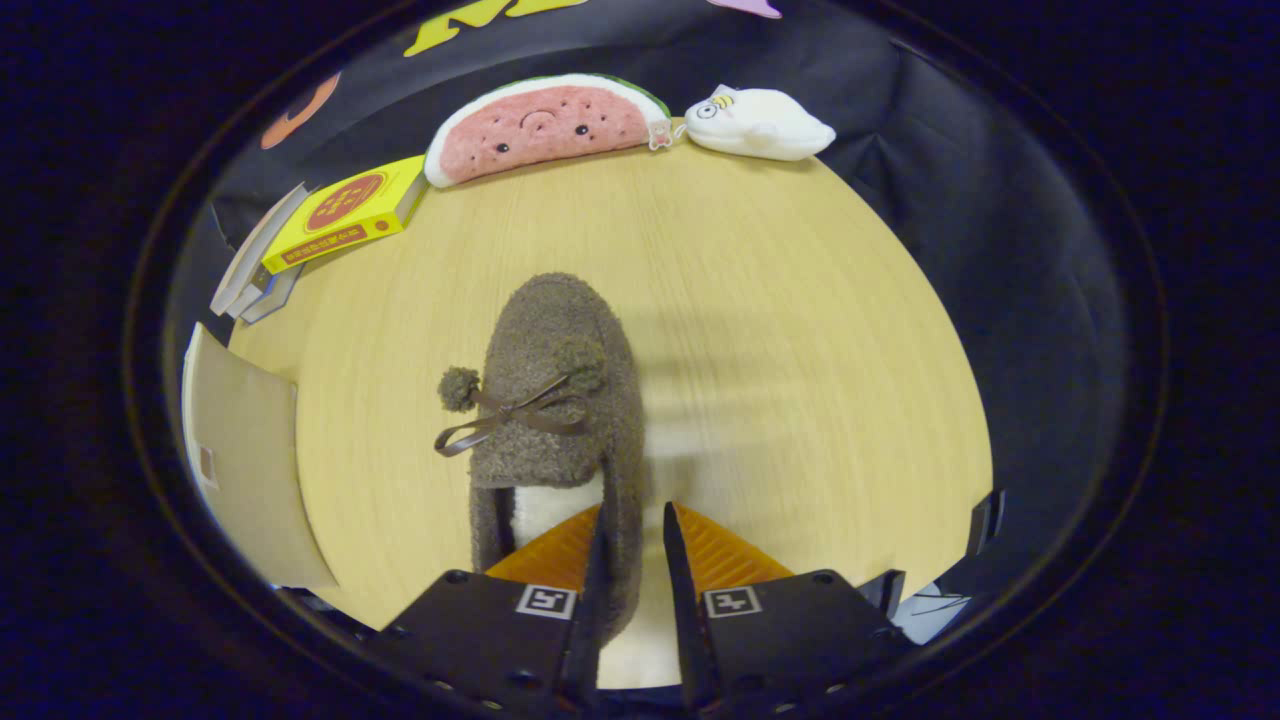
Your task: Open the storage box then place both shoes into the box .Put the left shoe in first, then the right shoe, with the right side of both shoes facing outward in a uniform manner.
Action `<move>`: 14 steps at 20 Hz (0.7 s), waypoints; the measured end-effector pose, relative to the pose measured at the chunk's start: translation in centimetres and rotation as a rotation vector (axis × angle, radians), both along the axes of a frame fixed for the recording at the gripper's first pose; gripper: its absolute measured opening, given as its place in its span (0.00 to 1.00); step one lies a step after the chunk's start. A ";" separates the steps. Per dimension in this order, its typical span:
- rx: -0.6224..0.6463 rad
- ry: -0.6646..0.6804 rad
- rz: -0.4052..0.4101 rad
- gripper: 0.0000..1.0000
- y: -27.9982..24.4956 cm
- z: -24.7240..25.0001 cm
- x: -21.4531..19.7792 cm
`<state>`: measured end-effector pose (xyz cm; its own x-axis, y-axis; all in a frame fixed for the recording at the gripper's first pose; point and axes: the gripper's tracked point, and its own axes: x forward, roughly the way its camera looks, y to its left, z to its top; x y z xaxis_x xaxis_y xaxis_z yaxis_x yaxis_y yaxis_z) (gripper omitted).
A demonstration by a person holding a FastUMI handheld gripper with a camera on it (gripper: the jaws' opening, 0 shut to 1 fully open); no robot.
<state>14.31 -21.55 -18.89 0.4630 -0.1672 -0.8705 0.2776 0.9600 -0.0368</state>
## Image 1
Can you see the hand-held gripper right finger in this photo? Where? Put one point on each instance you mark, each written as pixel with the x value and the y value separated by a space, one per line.
pixel 690 640

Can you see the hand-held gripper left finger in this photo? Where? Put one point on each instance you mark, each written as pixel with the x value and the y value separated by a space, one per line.
pixel 590 640

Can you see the brown fuzzy shoe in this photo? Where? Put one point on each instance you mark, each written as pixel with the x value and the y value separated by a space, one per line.
pixel 550 330

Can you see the beige fabric storage box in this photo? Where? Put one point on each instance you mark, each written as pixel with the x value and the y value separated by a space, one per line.
pixel 250 460

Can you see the black backdrop cloth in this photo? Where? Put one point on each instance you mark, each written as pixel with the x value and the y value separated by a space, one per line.
pixel 1000 300

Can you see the blue book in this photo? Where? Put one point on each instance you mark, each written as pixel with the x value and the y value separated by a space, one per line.
pixel 272 306

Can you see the grey paperback book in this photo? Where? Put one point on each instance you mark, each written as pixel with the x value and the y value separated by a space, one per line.
pixel 248 298

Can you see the yellow book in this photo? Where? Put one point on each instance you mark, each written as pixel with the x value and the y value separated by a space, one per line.
pixel 340 210

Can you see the watermelon slice plush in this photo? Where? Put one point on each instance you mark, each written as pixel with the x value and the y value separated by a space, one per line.
pixel 540 130

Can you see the beige paperback book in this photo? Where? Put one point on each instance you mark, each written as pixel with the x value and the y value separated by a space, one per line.
pixel 250 250

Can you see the white plush toy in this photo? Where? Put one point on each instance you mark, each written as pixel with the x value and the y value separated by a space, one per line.
pixel 770 125

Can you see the black table edge bracket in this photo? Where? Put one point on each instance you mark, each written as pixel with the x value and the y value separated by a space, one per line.
pixel 985 522
pixel 885 592

